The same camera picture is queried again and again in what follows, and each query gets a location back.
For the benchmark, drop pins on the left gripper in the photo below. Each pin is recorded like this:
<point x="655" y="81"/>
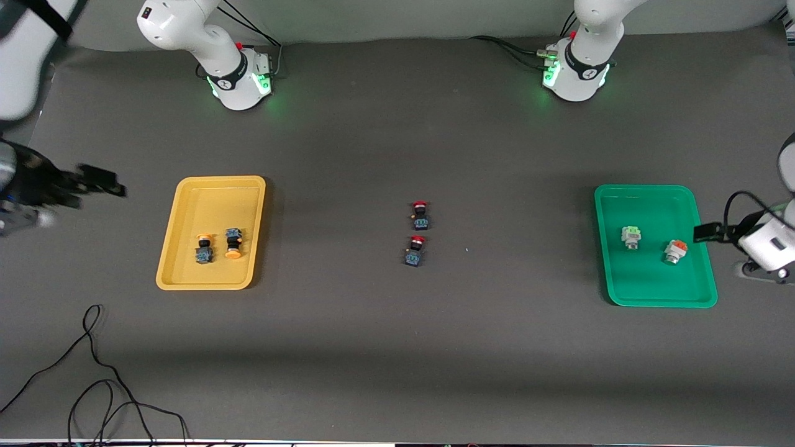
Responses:
<point x="708" y="232"/>

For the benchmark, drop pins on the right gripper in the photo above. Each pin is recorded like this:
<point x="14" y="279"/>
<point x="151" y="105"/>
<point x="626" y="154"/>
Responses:
<point x="38" y="184"/>

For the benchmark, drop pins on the orange white push button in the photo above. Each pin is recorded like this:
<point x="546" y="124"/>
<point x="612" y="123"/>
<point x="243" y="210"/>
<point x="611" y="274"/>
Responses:
<point x="674" y="251"/>

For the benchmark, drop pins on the green push button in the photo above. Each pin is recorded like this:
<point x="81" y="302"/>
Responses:
<point x="631" y="237"/>

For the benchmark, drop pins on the yellow push button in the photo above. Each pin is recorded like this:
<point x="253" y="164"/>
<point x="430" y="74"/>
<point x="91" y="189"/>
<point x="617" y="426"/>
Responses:
<point x="203" y="249"/>
<point x="233" y="243"/>

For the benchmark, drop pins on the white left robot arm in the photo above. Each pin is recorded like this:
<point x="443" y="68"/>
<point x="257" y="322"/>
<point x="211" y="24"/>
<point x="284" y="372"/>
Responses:
<point x="587" y="62"/>

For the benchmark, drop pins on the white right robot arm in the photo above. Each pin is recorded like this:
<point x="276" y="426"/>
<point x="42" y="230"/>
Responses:
<point x="211" y="43"/>

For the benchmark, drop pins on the green plastic tray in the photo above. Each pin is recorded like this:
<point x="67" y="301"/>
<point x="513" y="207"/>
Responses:
<point x="652" y="279"/>

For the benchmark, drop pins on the yellow plastic tray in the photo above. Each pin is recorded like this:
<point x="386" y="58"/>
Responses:
<point x="186" y="211"/>

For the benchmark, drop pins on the red push button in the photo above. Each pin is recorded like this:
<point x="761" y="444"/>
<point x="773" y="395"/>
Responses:
<point x="420" y="216"/>
<point x="415" y="251"/>

